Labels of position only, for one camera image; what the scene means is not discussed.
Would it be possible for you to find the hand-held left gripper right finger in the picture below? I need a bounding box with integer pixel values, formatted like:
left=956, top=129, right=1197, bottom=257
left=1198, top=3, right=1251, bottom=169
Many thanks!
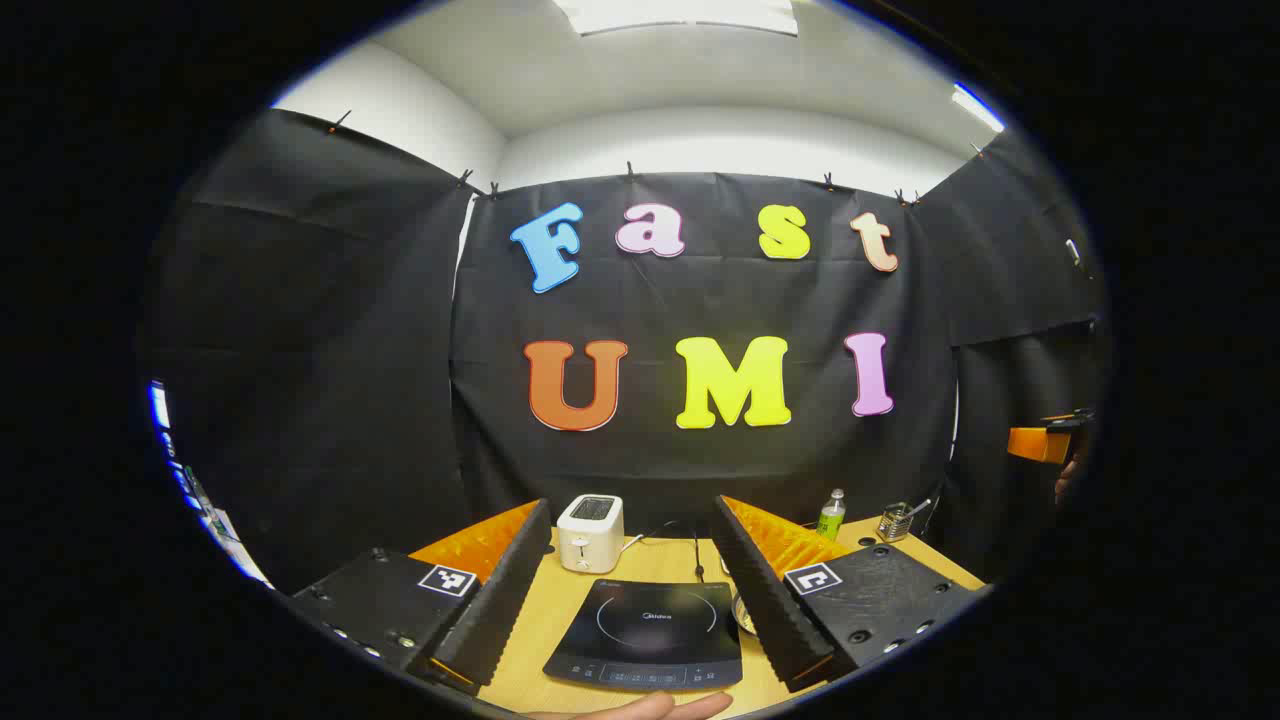
left=712, top=494, right=986, bottom=693

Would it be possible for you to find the black backdrop cloth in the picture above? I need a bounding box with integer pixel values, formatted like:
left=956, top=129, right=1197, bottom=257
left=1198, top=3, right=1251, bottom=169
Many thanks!
left=140, top=108, right=1111, bottom=593

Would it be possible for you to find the ceiling light panel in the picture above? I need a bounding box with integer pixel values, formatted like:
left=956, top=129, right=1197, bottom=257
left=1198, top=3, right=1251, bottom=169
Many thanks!
left=950, top=83, right=1005, bottom=134

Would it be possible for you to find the white toaster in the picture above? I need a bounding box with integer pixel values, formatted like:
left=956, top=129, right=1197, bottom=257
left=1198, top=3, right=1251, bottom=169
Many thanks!
left=556, top=494, right=626, bottom=574

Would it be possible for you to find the black toaster power cable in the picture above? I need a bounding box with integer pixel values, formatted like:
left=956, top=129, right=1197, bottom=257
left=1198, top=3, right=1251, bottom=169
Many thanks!
left=620, top=518, right=707, bottom=586

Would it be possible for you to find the black induction cooktop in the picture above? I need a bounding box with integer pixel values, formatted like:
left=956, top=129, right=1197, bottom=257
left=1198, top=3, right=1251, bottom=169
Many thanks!
left=543, top=578, right=744, bottom=693

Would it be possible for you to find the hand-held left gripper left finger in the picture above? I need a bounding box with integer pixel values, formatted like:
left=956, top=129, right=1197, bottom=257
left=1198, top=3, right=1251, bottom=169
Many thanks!
left=285, top=498, right=553, bottom=696

